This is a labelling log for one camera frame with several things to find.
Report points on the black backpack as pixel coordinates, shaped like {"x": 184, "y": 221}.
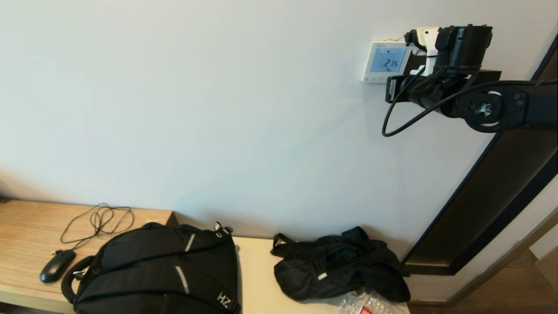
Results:
{"x": 152, "y": 261}

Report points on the clear plastic bottle red label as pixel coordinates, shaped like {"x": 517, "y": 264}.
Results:
{"x": 366, "y": 305}

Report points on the black computer mouse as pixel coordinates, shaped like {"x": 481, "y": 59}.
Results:
{"x": 54, "y": 268}

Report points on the dark door frame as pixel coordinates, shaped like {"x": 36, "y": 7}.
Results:
{"x": 492, "y": 196}

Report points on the white wall thermostat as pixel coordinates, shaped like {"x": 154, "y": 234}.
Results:
{"x": 383, "y": 59}

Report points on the black crumpled fabric bag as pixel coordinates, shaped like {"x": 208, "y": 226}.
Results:
{"x": 340, "y": 266}

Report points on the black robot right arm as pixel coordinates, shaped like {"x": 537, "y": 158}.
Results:
{"x": 484, "y": 109}

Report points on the cream bench cabinet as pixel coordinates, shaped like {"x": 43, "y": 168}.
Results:
{"x": 257, "y": 279}

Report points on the wooden desk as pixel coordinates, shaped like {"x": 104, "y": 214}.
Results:
{"x": 26, "y": 226}

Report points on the dark wall switch plate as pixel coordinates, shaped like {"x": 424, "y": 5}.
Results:
{"x": 417, "y": 60}

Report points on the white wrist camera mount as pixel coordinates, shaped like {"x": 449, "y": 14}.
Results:
{"x": 428, "y": 43}

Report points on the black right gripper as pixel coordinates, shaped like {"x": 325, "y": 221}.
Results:
{"x": 464, "y": 46}

